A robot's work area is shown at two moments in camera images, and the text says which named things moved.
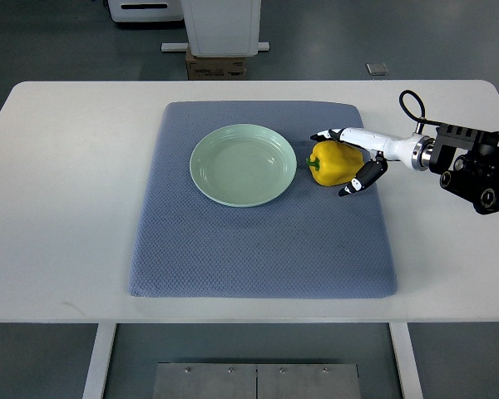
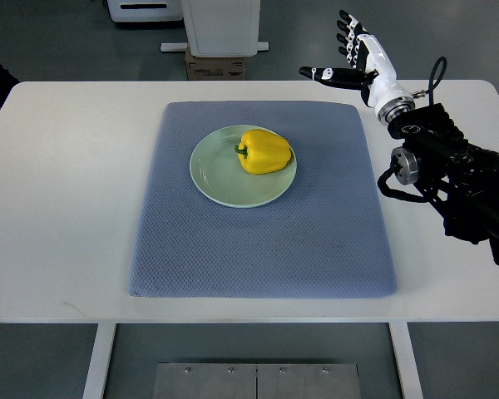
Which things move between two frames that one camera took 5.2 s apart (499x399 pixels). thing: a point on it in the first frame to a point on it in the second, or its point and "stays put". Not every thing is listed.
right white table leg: [407, 361] stays put
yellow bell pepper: [333, 163] to [262, 151]
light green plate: [243, 165] stays put
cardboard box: [214, 68] stays put
